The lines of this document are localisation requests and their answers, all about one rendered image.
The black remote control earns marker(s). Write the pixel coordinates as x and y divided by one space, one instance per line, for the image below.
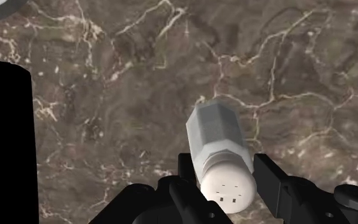
5 142

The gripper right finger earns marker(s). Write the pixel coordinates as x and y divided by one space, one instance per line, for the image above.
290 192

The white salt shaker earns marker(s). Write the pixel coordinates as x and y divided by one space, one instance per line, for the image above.
219 145

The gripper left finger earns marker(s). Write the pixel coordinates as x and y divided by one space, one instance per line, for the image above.
178 198

